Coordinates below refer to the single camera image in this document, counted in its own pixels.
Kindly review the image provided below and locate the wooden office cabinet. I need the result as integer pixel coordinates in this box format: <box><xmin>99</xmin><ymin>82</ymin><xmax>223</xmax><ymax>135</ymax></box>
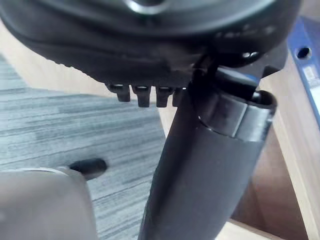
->
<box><xmin>0</xmin><ymin>0</ymin><xmax>320</xmax><ymax>240</ymax></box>

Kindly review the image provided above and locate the dark robot left foot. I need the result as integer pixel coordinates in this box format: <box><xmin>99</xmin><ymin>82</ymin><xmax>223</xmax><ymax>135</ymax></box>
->
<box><xmin>67</xmin><ymin>157</ymin><xmax>109</xmax><ymax>181</ymax></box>

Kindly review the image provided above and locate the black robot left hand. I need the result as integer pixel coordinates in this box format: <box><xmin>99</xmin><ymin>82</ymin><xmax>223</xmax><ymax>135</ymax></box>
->
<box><xmin>0</xmin><ymin>0</ymin><xmax>301</xmax><ymax>240</ymax></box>

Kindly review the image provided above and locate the blue lever arch folder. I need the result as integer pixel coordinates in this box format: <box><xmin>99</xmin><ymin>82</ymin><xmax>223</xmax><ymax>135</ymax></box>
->
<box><xmin>286</xmin><ymin>15</ymin><xmax>320</xmax><ymax>118</ymax></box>

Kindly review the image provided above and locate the wooden cabinet shelf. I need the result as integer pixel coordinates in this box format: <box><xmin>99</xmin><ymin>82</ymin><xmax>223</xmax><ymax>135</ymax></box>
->
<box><xmin>259</xmin><ymin>57</ymin><xmax>320</xmax><ymax>240</ymax></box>

